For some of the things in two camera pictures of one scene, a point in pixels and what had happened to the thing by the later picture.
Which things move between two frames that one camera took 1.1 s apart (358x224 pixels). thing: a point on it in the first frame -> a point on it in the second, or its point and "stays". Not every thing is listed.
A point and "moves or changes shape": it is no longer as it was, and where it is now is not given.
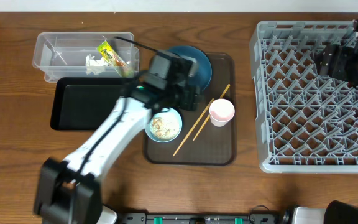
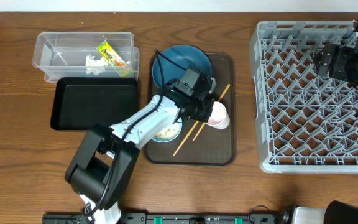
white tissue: [96, 66] stays
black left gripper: [192, 102] -> [205, 117]
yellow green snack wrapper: [111, 57] stays
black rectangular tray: [82, 103] stays
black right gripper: [337, 57] stays
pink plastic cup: [221, 111] moves or changes shape
